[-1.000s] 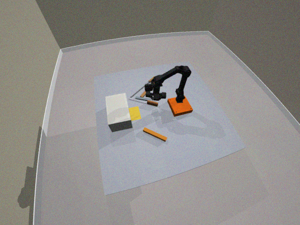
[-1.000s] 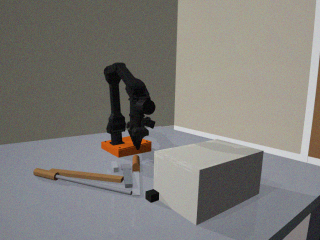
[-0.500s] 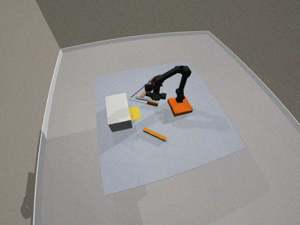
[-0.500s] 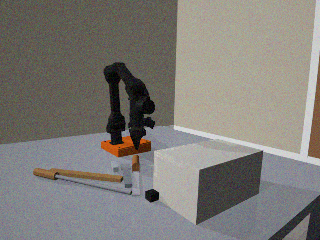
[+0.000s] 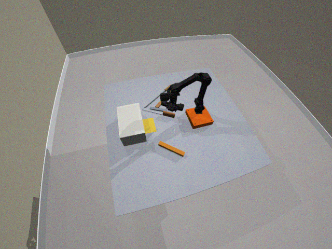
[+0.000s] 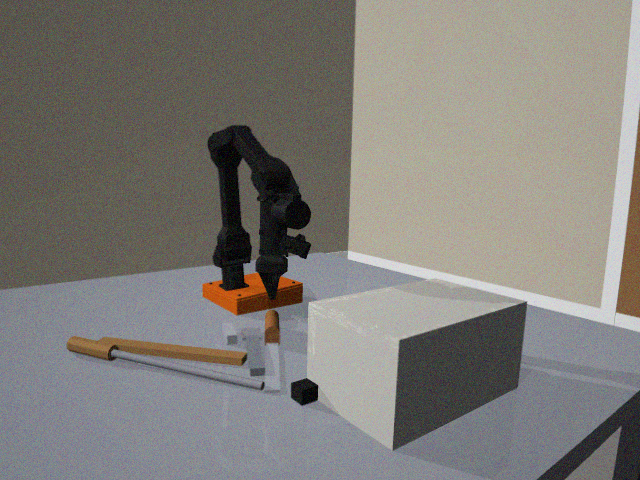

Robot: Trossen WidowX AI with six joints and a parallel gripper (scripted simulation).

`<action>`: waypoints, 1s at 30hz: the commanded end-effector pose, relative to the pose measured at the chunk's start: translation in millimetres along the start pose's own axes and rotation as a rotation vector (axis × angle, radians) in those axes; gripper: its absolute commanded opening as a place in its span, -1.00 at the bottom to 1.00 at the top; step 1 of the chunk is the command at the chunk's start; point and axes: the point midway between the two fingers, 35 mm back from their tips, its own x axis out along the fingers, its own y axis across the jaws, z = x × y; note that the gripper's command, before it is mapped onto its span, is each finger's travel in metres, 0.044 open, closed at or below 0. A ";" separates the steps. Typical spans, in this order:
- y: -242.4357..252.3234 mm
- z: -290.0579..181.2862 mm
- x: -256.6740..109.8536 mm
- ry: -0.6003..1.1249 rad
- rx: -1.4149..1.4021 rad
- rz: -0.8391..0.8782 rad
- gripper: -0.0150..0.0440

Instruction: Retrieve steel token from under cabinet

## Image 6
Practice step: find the wooden bar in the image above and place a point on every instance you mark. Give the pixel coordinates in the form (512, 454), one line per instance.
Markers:
(178, 351)

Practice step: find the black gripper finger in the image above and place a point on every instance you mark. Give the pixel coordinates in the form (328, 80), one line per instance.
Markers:
(270, 281)

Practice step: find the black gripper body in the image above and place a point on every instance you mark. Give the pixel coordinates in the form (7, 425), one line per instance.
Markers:
(270, 260)

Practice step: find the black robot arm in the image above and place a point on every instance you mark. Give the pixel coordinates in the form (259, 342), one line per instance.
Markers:
(278, 205)

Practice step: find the grey metal rod with wooden handle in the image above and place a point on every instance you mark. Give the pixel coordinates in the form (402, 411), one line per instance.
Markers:
(110, 352)

